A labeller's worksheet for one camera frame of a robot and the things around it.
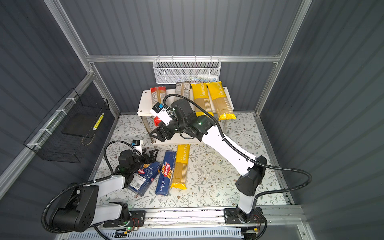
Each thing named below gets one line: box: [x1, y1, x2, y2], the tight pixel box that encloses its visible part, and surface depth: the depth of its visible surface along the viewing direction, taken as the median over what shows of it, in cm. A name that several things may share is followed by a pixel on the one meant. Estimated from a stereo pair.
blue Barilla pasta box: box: [127, 161, 161, 197], surface depth 82 cm
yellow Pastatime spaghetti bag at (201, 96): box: [191, 83, 214, 118], surface depth 82 cm
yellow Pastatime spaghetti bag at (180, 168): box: [170, 144, 190, 190], surface depth 91 cm
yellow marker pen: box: [92, 112, 105, 131], surface depth 80 cm
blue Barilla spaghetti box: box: [155, 150, 177, 197], surface depth 86 cm
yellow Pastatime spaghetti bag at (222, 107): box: [206, 81, 236, 121], surface depth 77 cm
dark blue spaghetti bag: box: [174, 80, 191, 101], surface depth 85 cm
